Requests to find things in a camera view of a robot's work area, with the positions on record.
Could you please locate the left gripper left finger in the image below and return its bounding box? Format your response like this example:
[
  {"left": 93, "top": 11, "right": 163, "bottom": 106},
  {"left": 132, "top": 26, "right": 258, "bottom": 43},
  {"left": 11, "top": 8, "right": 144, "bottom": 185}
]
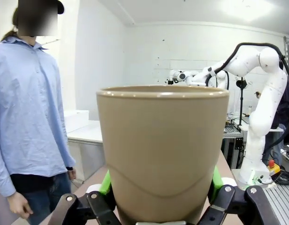
[{"left": 44, "top": 170, "right": 122, "bottom": 225}]

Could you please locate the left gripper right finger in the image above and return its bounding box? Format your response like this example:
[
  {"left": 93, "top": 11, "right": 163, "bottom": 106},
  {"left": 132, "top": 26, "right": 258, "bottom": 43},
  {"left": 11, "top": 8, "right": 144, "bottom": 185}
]
[{"left": 197, "top": 165, "right": 286, "bottom": 225}]

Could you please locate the brown plastic cup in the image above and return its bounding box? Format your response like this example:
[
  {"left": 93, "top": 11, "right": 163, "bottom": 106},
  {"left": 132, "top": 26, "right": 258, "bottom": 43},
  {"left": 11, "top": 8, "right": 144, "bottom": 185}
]
[{"left": 96, "top": 85, "right": 230, "bottom": 225}]

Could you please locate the white plastic basket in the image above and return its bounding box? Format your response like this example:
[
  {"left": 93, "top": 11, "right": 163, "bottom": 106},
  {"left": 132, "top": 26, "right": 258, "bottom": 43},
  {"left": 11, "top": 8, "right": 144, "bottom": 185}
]
[{"left": 64, "top": 110, "right": 90, "bottom": 134}]

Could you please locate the person's right forearm blue sleeve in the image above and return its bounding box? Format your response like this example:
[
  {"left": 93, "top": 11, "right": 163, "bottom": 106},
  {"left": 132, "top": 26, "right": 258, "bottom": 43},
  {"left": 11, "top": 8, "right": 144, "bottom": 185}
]
[{"left": 0, "top": 121, "right": 18, "bottom": 198}]

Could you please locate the person's left forearm blue sleeve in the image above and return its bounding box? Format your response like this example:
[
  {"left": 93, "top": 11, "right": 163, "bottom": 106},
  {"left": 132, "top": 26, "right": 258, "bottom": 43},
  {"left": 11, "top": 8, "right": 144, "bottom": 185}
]
[{"left": 54, "top": 121, "right": 76, "bottom": 171}]

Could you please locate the white table under basket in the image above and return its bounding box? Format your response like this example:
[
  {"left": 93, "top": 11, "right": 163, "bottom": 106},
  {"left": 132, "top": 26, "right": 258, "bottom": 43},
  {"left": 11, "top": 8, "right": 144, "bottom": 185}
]
[{"left": 67, "top": 120, "right": 106, "bottom": 181}]

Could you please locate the person's left hand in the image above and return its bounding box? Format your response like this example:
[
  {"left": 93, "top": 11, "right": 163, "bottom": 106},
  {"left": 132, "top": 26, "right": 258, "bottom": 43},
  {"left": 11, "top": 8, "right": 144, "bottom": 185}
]
[{"left": 67, "top": 166, "right": 77, "bottom": 181}]

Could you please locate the person's right hand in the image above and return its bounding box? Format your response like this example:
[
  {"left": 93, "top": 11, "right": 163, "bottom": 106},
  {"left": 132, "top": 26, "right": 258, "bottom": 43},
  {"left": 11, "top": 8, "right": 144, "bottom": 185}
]
[{"left": 6, "top": 191, "right": 34, "bottom": 220}]

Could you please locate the yellow red emergency stop button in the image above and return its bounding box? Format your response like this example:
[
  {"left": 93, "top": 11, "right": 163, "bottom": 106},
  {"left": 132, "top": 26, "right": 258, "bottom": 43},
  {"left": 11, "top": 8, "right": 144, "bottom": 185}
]
[{"left": 267, "top": 159, "right": 281, "bottom": 177}]

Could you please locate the black tripod stand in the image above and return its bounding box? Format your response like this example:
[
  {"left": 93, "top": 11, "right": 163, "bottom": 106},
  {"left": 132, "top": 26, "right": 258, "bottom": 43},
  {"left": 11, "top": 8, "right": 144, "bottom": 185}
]
[{"left": 235, "top": 77, "right": 250, "bottom": 129}]

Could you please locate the person in dark clothes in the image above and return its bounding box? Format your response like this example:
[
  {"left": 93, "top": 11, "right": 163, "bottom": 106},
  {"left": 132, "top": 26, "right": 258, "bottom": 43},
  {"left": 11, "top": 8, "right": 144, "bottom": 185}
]
[{"left": 263, "top": 89, "right": 289, "bottom": 166}]

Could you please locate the person in blue shirt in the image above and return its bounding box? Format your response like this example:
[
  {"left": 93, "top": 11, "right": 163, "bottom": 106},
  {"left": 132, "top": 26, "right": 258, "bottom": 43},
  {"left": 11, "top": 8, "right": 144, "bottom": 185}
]
[{"left": 0, "top": 0, "right": 77, "bottom": 225}]

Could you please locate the aluminium frame bench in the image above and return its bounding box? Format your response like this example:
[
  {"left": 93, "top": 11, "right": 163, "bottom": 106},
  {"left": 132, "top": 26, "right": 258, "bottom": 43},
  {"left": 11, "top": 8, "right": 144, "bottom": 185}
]
[{"left": 222, "top": 125, "right": 244, "bottom": 170}]

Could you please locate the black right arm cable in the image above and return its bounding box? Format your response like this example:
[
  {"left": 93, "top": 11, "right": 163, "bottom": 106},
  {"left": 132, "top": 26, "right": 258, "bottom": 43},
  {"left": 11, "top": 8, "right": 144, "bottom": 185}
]
[{"left": 205, "top": 42, "right": 289, "bottom": 153}]

